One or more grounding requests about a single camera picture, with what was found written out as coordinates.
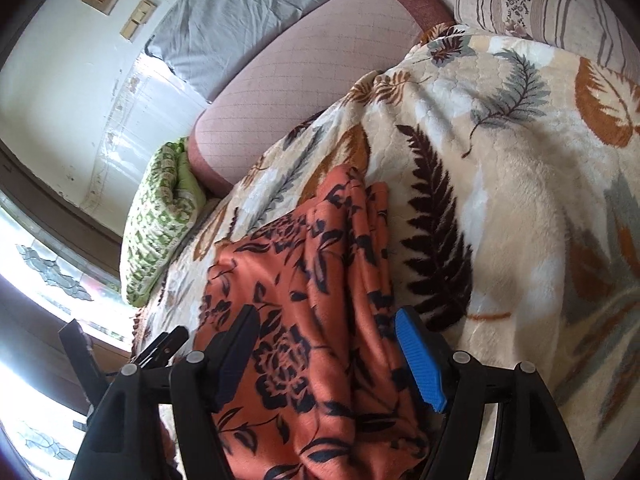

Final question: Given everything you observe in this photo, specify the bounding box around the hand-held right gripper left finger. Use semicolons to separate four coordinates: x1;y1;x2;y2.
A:
67;305;261;480

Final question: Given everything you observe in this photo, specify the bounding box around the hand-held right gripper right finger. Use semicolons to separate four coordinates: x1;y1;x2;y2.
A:
395;306;586;480

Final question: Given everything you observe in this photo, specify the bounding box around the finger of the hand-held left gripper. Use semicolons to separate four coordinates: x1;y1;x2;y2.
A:
131;326;190;368
58;319;110;413

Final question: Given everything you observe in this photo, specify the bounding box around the orange floral print garment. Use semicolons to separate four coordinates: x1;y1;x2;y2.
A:
192;164;433;480

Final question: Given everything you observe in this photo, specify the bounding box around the patterned glass window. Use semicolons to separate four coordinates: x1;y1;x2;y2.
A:
0;187;133;468

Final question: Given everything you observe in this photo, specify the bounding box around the green checkered pillow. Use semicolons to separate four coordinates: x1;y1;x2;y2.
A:
120;139;207;308

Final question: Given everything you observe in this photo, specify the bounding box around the cream leaf print blanket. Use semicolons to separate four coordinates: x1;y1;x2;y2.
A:
131;22;640;480

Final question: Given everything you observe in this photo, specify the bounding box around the grey pillow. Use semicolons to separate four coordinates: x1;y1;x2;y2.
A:
144;0;388;105

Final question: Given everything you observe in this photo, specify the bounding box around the striped floral pillow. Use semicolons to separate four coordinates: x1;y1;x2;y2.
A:
452;0;640;77

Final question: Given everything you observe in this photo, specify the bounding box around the beige wall switch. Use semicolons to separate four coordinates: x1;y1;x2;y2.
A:
119;0;160;42

